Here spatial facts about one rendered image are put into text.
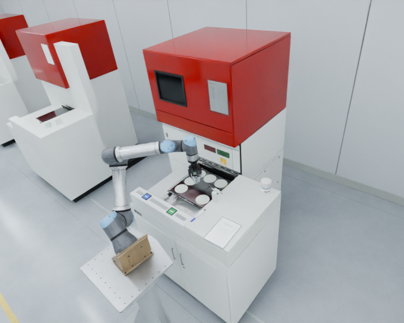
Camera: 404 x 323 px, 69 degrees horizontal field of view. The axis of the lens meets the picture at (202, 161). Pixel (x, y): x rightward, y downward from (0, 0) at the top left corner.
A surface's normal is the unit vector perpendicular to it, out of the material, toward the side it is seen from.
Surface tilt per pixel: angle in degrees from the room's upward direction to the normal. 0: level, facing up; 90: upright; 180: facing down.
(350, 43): 90
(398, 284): 0
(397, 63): 90
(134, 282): 0
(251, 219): 0
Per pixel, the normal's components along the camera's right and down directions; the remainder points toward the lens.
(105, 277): -0.11, -0.81
